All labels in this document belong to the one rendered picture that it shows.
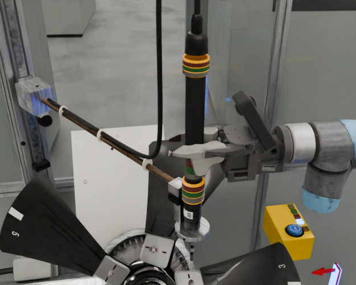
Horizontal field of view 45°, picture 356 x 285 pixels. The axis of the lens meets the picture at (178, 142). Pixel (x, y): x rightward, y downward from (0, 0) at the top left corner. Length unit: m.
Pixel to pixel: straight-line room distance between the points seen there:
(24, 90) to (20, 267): 0.46
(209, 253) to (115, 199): 0.86
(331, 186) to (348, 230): 1.30
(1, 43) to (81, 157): 0.37
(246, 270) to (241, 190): 0.77
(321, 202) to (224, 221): 1.01
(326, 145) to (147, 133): 0.57
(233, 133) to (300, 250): 0.66
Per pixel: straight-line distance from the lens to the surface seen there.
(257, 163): 0.80
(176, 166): 1.00
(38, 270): 1.15
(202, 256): 1.98
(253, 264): 1.07
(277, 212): 1.39
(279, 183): 1.82
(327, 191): 0.88
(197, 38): 0.67
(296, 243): 1.33
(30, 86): 1.25
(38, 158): 1.43
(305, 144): 0.79
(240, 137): 0.76
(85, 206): 1.21
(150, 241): 1.00
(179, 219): 0.87
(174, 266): 1.10
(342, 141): 0.83
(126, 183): 1.20
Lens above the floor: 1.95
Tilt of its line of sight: 31 degrees down
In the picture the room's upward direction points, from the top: straight up
